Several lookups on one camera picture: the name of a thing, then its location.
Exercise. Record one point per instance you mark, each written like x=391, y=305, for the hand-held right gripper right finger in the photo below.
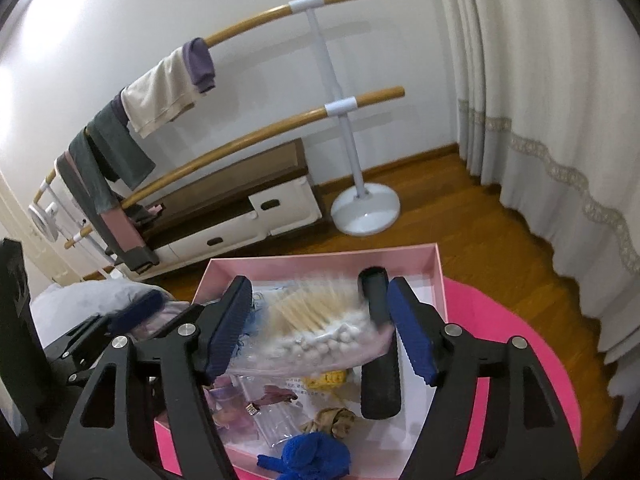
x=410, y=330

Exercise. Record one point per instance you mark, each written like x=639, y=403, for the pink cardboard box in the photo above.
x=320, y=260

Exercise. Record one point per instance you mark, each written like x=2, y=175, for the yellow crochet piece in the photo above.
x=327, y=379

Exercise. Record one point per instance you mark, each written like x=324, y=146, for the clear bag of pink accessories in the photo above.
x=235, y=410

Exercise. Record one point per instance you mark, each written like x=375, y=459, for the small dark cloth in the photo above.
x=142, y=215

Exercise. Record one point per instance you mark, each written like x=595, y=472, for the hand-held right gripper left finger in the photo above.
x=227, y=330

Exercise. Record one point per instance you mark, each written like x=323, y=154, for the black textured case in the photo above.
x=380, y=390

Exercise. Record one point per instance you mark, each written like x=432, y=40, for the small white round fan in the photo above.
x=44, y=222

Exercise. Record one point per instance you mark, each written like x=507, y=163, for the royal blue knitted cloth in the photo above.
x=315, y=455

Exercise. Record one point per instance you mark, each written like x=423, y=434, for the clear bag of cotton swabs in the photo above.
x=320, y=330

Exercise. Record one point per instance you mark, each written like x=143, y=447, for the cream curtain with lace trim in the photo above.
x=540, y=85

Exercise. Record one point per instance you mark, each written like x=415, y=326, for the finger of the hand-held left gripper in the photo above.
x=140, y=308

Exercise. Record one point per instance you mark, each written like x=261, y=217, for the pink garment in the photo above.
x=120, y=230

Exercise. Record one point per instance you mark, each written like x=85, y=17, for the purple garment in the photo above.
x=200, y=67

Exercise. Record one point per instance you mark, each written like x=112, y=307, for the cream garment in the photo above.
x=155, y=100

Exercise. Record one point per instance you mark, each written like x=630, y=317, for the dark grey-green towel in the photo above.
x=125, y=150

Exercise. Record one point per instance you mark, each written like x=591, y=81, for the beige patterned scrunchie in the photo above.
x=335, y=422

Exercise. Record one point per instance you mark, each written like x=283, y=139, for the low cabinet with white drawers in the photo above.
x=225, y=195

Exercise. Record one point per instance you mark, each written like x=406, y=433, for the wooden barre with white stand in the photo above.
x=345, y=160

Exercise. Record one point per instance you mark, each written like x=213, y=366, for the grey towel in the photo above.
x=92, y=180

